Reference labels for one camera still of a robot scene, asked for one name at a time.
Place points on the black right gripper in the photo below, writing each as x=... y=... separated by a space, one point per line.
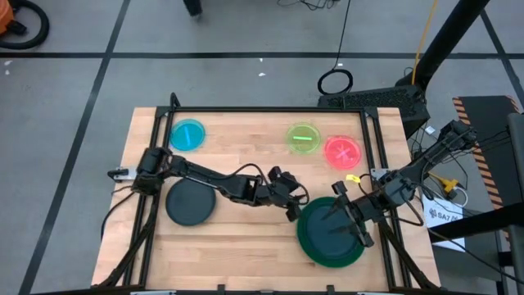
x=368 y=209

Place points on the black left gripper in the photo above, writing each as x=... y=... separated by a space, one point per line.
x=286 y=188

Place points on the dark bowl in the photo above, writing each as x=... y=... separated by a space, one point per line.
x=323 y=246

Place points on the translucent lime plastic plate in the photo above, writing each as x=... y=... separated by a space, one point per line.
x=296 y=145

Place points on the translucent red plastic plate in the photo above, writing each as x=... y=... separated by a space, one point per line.
x=333 y=160

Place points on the dark grey plastic plate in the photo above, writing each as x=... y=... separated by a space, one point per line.
x=190 y=205

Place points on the translucent cyan plastic plate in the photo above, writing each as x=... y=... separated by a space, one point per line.
x=180 y=141

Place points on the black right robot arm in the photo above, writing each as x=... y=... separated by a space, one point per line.
x=425 y=157

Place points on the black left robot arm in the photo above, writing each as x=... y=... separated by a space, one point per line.
x=196 y=174

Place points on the large green plastic plate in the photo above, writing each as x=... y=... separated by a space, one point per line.
x=303 y=246

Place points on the white printed paper sheet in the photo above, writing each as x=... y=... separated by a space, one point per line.
x=434 y=209

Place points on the black perforated computer case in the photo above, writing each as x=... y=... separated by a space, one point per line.
x=368 y=100

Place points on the small white tag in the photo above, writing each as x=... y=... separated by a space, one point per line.
x=430 y=130

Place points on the black metal bar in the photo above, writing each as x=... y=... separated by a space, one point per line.
x=483 y=221

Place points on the white bar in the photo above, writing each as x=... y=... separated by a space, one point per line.
x=153 y=292

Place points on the black hazard striped mat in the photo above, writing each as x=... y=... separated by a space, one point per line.
x=487 y=123

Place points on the person's foot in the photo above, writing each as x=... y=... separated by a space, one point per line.
x=192 y=7

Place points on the orange vacuum cleaner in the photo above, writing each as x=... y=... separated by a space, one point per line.
x=4 y=18

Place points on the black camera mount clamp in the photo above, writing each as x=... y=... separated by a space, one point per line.
x=331 y=289
x=221 y=289

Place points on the black aluminium table frame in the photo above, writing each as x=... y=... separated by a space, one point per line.
x=262 y=109

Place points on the grey metal post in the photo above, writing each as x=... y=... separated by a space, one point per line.
x=516 y=155

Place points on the black camera post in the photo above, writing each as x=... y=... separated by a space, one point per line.
x=450 y=37

